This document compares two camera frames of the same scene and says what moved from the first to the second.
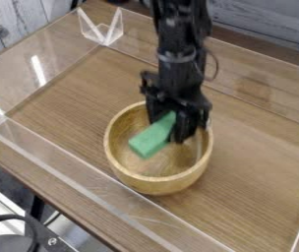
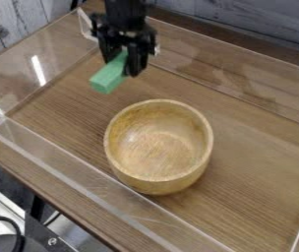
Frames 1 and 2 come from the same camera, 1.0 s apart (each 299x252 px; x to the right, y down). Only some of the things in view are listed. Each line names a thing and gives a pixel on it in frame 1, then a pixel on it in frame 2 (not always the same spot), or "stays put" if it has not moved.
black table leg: [38, 209] stays put
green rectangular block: [154, 136] to [113, 73]
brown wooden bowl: [170, 171] stays put
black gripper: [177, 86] to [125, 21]
